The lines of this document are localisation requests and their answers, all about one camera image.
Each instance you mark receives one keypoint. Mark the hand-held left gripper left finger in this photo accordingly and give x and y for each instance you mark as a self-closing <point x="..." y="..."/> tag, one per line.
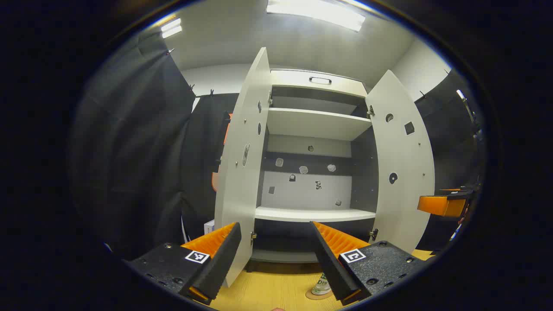
<point x="220" y="263"/>

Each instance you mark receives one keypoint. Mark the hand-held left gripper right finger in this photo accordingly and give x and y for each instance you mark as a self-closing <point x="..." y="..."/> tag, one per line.
<point x="332" y="268"/>

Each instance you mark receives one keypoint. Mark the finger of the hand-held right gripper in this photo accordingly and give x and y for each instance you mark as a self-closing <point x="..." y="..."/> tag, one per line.
<point x="440" y="205"/>

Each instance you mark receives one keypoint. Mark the white bottle with green label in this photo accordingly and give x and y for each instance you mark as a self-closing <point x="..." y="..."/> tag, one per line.
<point x="322" y="286"/>

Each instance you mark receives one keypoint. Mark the white cabinet door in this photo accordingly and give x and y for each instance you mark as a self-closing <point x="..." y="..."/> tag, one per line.
<point x="402" y="203"/>
<point x="242" y="194"/>

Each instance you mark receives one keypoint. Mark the round cork coaster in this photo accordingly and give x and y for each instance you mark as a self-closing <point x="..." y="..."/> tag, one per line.
<point x="309" y="296"/>

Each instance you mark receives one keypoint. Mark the black backdrop cloth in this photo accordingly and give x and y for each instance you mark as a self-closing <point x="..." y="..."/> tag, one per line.
<point x="138" y="151"/>

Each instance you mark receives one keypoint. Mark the white cabinet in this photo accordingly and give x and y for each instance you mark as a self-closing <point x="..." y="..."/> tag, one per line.
<point x="311" y="125"/>

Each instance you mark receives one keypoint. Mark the large ceiling light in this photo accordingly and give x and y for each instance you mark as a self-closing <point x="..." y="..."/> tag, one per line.
<point x="315" y="11"/>

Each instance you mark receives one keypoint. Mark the small ceiling light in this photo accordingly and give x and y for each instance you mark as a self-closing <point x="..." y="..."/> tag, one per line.
<point x="171" y="28"/>

